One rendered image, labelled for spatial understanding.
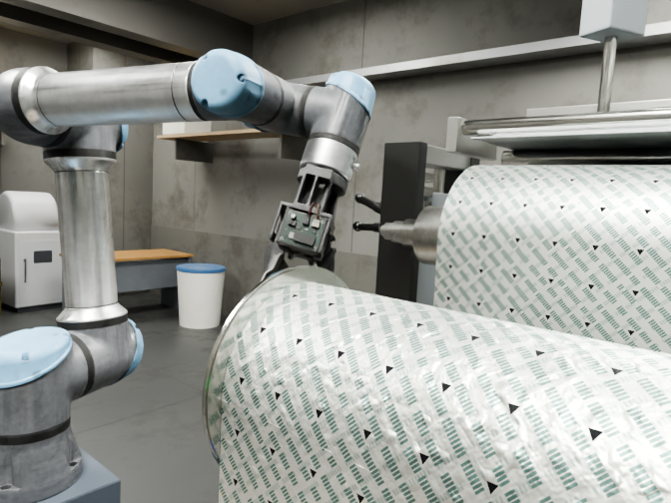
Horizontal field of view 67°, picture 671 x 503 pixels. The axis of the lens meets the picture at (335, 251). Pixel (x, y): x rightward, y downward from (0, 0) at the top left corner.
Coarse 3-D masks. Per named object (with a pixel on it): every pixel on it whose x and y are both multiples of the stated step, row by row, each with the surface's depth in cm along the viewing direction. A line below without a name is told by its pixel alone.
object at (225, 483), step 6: (222, 480) 30; (228, 480) 29; (222, 486) 30; (228, 486) 29; (234, 486) 29; (240, 486) 29; (222, 492) 30; (228, 492) 29; (234, 492) 29; (240, 492) 29; (246, 492) 28; (222, 498) 30; (228, 498) 29; (234, 498) 29; (240, 498) 29; (246, 498) 28; (252, 498) 28; (258, 498) 28
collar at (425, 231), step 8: (424, 208) 54; (432, 208) 54; (440, 208) 54; (424, 216) 53; (432, 216) 53; (440, 216) 52; (416, 224) 53; (424, 224) 53; (432, 224) 52; (416, 232) 53; (424, 232) 52; (432, 232) 52; (416, 240) 53; (424, 240) 52; (432, 240) 52; (416, 248) 53; (424, 248) 53; (432, 248) 52; (416, 256) 54; (424, 256) 53; (432, 256) 53; (432, 264) 55
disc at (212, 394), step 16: (288, 272) 32; (304, 272) 34; (320, 272) 35; (256, 288) 31; (272, 288) 32; (240, 304) 30; (256, 304) 31; (240, 320) 30; (224, 336) 29; (224, 352) 29; (208, 368) 29; (224, 368) 29; (208, 384) 29; (208, 400) 29; (208, 416) 29; (208, 432) 29
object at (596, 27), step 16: (592, 0) 69; (608, 0) 66; (624, 0) 67; (640, 0) 68; (592, 16) 69; (608, 16) 66; (624, 16) 67; (640, 16) 68; (592, 32) 69; (608, 32) 68; (624, 32) 68; (640, 32) 69
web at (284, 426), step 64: (512, 192) 44; (576, 192) 40; (640, 192) 38; (448, 256) 46; (512, 256) 42; (576, 256) 39; (640, 256) 36; (256, 320) 30; (320, 320) 28; (384, 320) 26; (448, 320) 25; (512, 320) 42; (576, 320) 39; (640, 320) 36; (256, 384) 28; (320, 384) 25; (384, 384) 23; (448, 384) 22; (512, 384) 20; (576, 384) 20; (640, 384) 19; (256, 448) 28; (320, 448) 24; (384, 448) 22; (448, 448) 20; (512, 448) 19; (576, 448) 18; (640, 448) 17
